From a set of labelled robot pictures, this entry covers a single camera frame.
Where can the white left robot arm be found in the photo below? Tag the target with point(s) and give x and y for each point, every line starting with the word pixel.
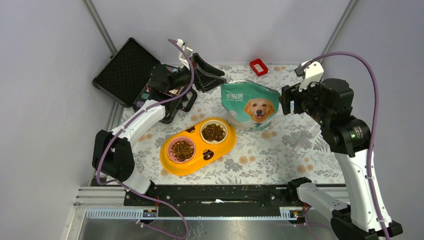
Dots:
pixel 113 157

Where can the clear plastic scoop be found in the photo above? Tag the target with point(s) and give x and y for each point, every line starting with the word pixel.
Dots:
pixel 308 133

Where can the small red box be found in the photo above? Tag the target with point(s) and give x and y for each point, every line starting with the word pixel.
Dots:
pixel 258 67

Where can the black poker chip case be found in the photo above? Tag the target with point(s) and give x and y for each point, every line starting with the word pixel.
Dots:
pixel 126 75

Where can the yellow double pet bowl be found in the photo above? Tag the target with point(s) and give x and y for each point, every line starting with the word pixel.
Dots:
pixel 204 152

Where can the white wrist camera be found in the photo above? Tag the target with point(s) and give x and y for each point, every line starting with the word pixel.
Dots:
pixel 312 73
pixel 184 51

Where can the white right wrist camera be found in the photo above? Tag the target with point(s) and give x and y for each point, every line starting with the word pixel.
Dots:
pixel 312 73

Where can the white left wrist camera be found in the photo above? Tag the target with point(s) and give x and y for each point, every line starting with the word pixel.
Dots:
pixel 184 51

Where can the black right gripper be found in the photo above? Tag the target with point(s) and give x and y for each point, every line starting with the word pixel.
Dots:
pixel 291 93

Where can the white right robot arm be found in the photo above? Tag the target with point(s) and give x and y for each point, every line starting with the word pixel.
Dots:
pixel 329 104

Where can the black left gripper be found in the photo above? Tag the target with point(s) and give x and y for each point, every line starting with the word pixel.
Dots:
pixel 204 83

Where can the green dog food bag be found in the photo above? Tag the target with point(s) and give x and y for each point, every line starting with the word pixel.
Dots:
pixel 249 105

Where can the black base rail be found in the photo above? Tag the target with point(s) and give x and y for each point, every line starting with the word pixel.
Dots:
pixel 217 201

